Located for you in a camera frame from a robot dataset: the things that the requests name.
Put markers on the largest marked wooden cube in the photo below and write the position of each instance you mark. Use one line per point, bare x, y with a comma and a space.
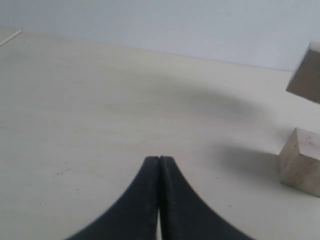
305, 80

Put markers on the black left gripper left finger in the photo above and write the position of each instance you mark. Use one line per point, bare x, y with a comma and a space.
134, 216

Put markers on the second largest wooden cube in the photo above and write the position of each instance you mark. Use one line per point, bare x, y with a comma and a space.
299, 162

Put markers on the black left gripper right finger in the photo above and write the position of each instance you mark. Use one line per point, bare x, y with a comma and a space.
183, 214

